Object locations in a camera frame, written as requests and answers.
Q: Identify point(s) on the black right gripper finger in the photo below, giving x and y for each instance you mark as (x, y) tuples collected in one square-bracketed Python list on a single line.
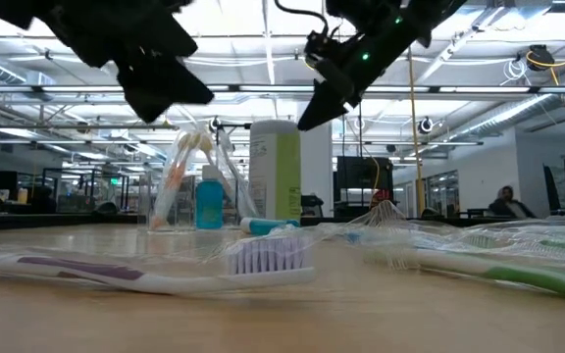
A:
[(326, 105)]

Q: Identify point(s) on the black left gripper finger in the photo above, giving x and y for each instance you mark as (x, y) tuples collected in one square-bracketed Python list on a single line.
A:
[(160, 85)]

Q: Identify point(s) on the clear plastic container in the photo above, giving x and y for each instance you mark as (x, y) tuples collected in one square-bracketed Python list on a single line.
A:
[(187, 206)]

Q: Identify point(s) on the blue mouthwash bottle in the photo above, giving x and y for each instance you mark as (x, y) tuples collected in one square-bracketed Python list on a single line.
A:
[(209, 206), (268, 226)]

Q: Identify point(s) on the purple toothbrush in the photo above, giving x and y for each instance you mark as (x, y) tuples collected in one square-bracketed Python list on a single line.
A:
[(116, 272)]

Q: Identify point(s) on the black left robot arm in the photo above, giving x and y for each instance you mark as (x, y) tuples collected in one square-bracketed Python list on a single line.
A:
[(8, 10)]

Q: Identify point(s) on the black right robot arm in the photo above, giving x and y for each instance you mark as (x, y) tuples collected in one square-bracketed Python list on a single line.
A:
[(429, 15)]

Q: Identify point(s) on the black display screen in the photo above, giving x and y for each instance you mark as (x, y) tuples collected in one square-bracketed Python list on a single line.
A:
[(361, 171)]

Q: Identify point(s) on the white and green canister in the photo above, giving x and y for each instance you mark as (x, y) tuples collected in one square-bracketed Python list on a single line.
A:
[(275, 171)]

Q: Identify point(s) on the blue wrapped toothbrush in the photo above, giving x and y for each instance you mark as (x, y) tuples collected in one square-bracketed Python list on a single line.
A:
[(354, 237)]

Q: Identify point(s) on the yellow bottle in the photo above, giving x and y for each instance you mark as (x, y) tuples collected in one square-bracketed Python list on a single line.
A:
[(22, 196)]

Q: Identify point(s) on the person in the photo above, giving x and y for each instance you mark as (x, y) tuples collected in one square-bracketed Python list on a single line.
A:
[(508, 206)]

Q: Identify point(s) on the black office chair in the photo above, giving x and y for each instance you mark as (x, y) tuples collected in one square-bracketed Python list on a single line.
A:
[(552, 191)]

